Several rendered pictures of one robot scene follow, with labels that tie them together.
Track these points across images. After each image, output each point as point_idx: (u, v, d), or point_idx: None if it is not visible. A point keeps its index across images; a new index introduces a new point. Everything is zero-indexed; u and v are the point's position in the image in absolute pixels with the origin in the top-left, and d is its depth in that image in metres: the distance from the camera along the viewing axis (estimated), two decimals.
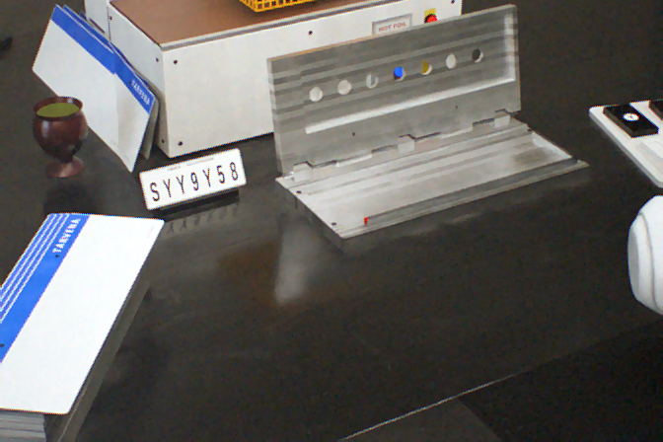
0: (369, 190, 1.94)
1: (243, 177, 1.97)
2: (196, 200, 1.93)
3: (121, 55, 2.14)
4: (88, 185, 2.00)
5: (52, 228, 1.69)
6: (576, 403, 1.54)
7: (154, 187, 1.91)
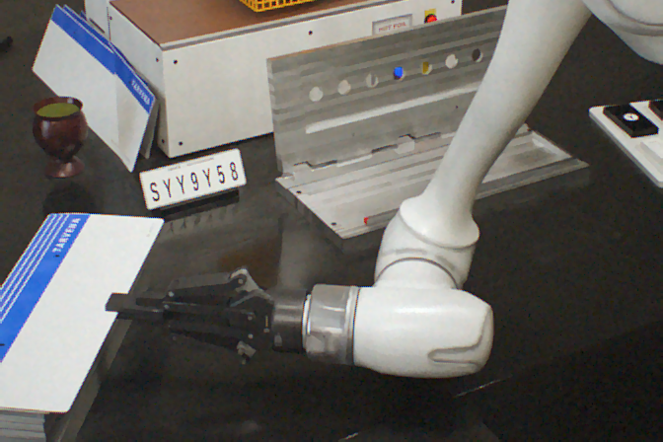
0: (369, 190, 1.94)
1: (243, 177, 1.97)
2: (196, 200, 1.93)
3: (121, 55, 2.14)
4: (88, 185, 2.00)
5: (52, 228, 1.69)
6: (576, 403, 1.54)
7: (154, 187, 1.91)
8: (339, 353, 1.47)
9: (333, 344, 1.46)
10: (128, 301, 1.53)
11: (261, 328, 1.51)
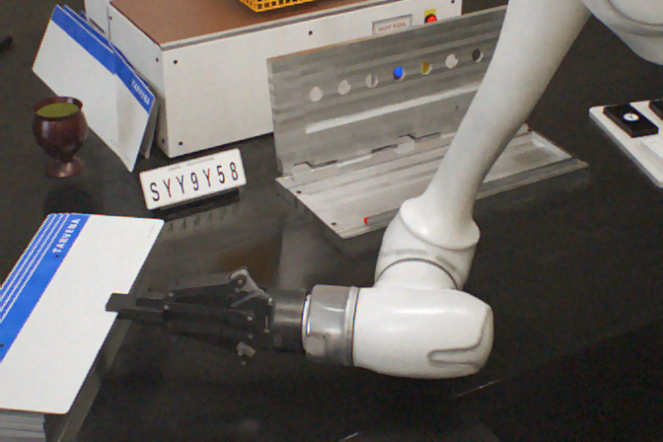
0: (369, 190, 1.94)
1: (243, 177, 1.97)
2: (196, 200, 1.93)
3: (121, 55, 2.14)
4: (88, 185, 2.00)
5: (52, 228, 1.69)
6: (576, 403, 1.54)
7: (154, 187, 1.91)
8: (339, 354, 1.47)
9: (333, 345, 1.46)
10: (128, 301, 1.53)
11: (261, 328, 1.51)
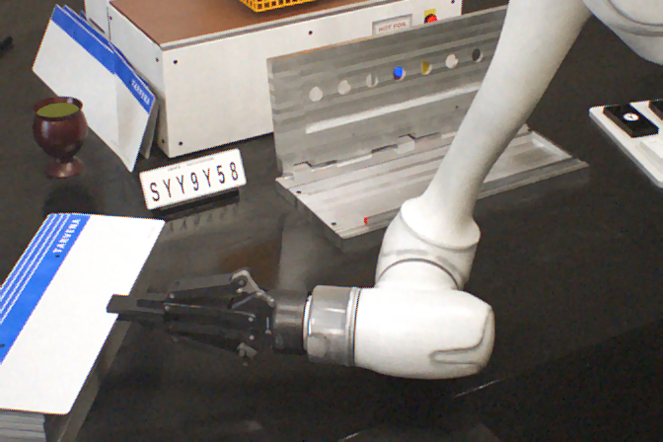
0: (369, 190, 1.94)
1: (243, 177, 1.97)
2: (196, 200, 1.93)
3: (121, 55, 2.14)
4: (88, 185, 2.00)
5: (52, 228, 1.69)
6: (576, 403, 1.54)
7: (154, 187, 1.91)
8: (340, 354, 1.47)
9: (334, 345, 1.46)
10: (129, 303, 1.53)
11: (262, 329, 1.51)
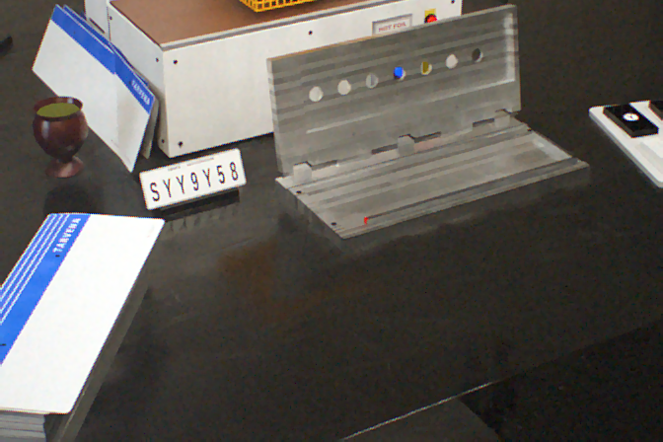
0: (369, 190, 1.94)
1: (243, 177, 1.97)
2: (196, 200, 1.93)
3: (121, 55, 2.14)
4: (88, 185, 2.00)
5: (52, 228, 1.69)
6: (576, 403, 1.54)
7: (154, 187, 1.91)
8: None
9: None
10: None
11: None
